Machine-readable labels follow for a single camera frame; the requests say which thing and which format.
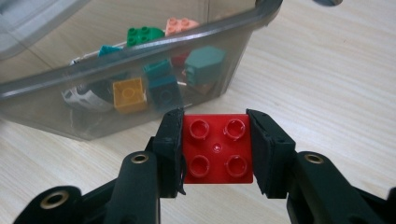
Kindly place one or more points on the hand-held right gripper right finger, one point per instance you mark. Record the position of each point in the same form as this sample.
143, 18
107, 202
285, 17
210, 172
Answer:
271, 155

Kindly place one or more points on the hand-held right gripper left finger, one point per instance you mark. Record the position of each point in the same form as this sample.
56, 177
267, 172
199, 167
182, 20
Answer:
169, 155

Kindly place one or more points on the red toy block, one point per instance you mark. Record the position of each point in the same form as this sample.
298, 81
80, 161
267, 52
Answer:
218, 149
180, 59

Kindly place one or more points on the dark teal toy block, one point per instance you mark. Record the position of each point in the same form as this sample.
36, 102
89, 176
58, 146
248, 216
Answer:
165, 93

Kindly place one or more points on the orange toy block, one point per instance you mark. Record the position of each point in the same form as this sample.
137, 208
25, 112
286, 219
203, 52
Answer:
129, 95

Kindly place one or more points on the cyan toy block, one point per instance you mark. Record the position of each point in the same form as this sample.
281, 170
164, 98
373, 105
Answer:
158, 69

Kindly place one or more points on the light teal toy block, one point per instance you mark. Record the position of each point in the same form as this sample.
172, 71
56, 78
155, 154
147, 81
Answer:
204, 65

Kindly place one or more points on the white toy car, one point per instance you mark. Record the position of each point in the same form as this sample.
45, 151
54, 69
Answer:
87, 98

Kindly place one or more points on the green toy block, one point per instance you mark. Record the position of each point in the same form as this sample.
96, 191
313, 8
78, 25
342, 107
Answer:
144, 35

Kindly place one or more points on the salmon toy block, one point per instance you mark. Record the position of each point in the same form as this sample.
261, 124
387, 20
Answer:
180, 25

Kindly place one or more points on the transparent grey storage box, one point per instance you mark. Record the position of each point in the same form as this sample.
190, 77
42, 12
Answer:
37, 109

